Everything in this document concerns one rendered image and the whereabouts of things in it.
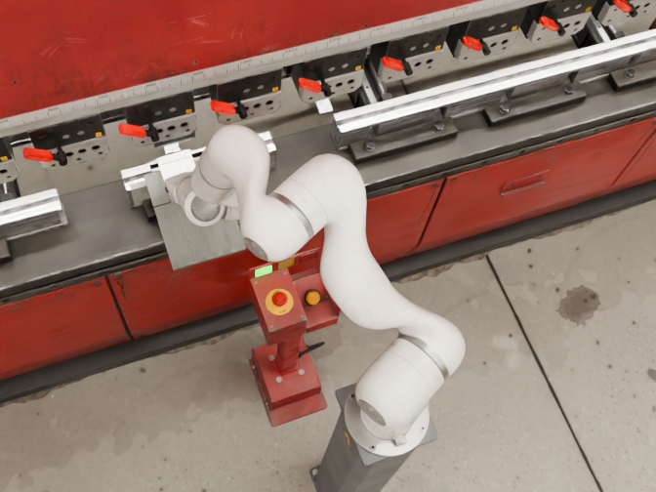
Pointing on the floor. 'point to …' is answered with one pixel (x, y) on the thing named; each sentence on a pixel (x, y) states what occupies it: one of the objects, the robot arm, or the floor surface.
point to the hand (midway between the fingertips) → (184, 180)
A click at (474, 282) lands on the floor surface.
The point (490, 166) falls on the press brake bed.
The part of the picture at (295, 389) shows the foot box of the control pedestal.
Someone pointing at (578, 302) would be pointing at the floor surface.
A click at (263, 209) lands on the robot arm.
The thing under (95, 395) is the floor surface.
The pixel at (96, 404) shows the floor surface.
